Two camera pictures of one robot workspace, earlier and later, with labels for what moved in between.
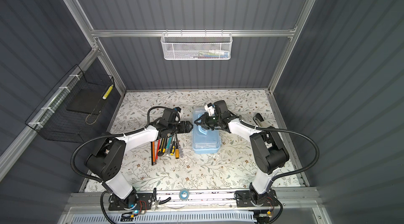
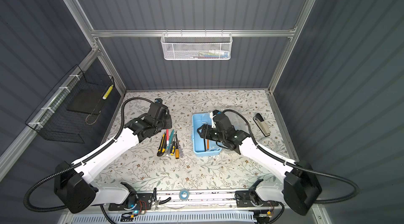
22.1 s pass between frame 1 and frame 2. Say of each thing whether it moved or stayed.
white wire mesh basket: stayed
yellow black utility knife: stayed
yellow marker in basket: stayed
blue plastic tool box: moved
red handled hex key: moved
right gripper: moved
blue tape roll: stayed
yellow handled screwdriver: stayed
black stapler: stayed
